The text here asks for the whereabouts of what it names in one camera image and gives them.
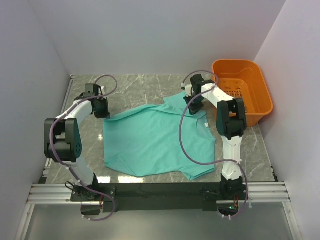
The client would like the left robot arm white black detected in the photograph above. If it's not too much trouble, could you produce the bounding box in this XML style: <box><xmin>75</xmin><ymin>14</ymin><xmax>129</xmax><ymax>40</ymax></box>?
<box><xmin>44</xmin><ymin>83</ymin><xmax>110</xmax><ymax>201</ymax></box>

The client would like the aluminium frame rail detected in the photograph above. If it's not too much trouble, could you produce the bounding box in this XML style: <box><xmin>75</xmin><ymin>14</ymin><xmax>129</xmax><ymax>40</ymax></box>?
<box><xmin>28</xmin><ymin>72</ymin><xmax>289</xmax><ymax>216</ymax></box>

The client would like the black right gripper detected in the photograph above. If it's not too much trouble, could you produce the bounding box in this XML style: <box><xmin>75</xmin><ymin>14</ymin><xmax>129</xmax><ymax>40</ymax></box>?
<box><xmin>184</xmin><ymin>93</ymin><xmax>205</xmax><ymax>117</ymax></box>

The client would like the orange plastic basket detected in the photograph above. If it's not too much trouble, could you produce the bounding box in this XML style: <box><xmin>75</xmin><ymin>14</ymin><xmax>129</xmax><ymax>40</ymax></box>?
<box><xmin>212</xmin><ymin>59</ymin><xmax>274</xmax><ymax>127</ymax></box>

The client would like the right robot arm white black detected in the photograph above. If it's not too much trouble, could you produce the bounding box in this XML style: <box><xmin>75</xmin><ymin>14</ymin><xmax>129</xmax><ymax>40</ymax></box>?
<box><xmin>178</xmin><ymin>71</ymin><xmax>247</xmax><ymax>200</ymax></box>

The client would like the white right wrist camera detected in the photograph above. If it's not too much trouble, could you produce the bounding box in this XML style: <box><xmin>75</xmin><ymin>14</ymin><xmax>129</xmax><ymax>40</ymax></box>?
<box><xmin>181</xmin><ymin>83</ymin><xmax>192</xmax><ymax>96</ymax></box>

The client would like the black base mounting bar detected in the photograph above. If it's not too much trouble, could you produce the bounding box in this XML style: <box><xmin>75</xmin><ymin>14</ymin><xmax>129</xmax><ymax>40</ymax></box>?
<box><xmin>70</xmin><ymin>182</ymin><xmax>224</xmax><ymax>213</ymax></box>

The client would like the teal t shirt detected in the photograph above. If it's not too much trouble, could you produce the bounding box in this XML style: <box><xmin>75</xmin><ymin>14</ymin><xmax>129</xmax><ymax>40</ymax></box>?
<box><xmin>102</xmin><ymin>92</ymin><xmax>216</xmax><ymax>180</ymax></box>

